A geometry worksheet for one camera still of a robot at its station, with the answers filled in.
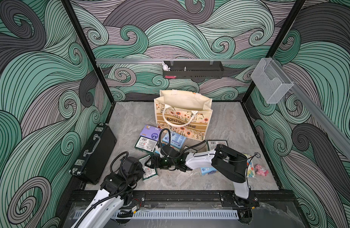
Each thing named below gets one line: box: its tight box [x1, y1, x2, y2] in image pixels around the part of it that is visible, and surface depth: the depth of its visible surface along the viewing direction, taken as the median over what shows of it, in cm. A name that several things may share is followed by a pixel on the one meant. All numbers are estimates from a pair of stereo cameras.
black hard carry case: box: [68, 122, 118, 185], surface depth 71 cm
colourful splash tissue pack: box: [243, 153, 256, 178], surface depth 79 cm
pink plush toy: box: [254, 163, 269, 177], surface depth 81 cm
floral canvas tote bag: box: [154, 89, 214, 141], surface depth 91 cm
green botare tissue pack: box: [134, 135, 158, 155], surface depth 89 cm
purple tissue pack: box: [139, 124, 163, 142], surface depth 95 cm
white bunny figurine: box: [161, 60, 171, 72], surface depth 87 cm
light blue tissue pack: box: [162, 131, 187, 150], surface depth 92 cm
